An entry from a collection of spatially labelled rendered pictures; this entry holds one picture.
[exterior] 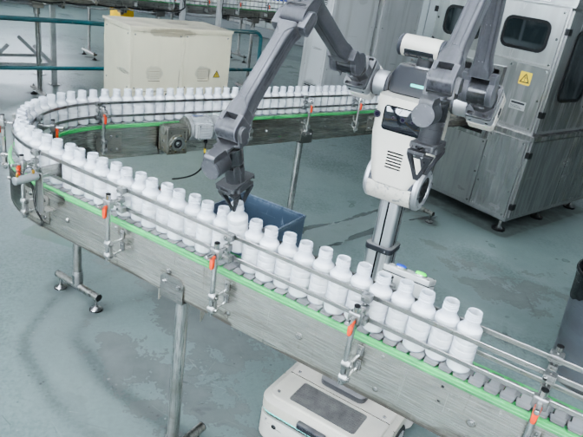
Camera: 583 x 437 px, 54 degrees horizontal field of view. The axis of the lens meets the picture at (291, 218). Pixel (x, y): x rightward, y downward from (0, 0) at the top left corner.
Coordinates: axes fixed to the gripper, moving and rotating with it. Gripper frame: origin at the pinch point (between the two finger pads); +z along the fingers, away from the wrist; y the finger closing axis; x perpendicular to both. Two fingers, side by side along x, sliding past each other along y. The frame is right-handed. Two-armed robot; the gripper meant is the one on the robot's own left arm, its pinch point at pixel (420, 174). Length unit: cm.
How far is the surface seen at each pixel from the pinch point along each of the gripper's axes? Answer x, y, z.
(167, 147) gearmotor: 158, 70, 51
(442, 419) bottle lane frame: -27, -21, 52
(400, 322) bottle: -9.7, -17.6, 33.5
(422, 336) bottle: -16.2, -17.9, 34.3
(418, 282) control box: -7.6, -2.7, 28.6
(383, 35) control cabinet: 286, 608, 24
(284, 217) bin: 65, 43, 49
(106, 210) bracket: 89, -28, 34
